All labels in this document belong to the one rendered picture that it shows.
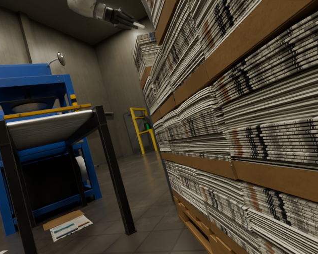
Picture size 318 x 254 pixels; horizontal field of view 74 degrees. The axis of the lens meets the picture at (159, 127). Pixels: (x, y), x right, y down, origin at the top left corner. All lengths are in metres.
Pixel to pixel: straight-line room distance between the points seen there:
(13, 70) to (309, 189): 2.87
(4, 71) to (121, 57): 9.06
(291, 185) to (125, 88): 10.94
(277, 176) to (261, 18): 0.24
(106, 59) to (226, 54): 11.76
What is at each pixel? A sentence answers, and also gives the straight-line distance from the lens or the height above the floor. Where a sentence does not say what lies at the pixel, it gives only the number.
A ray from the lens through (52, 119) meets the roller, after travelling 1.35.
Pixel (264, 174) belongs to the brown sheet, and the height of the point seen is 0.40.
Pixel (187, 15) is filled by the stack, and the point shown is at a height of 0.78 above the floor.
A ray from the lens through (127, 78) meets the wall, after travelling 11.20.
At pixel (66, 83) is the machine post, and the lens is 2.82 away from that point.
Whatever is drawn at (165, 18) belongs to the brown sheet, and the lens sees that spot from 0.71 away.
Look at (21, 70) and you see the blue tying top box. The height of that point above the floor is 1.67.
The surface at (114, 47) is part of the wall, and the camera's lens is 11.97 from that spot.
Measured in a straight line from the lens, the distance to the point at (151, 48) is 1.18.
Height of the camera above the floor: 0.52
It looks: 3 degrees up
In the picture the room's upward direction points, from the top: 16 degrees counter-clockwise
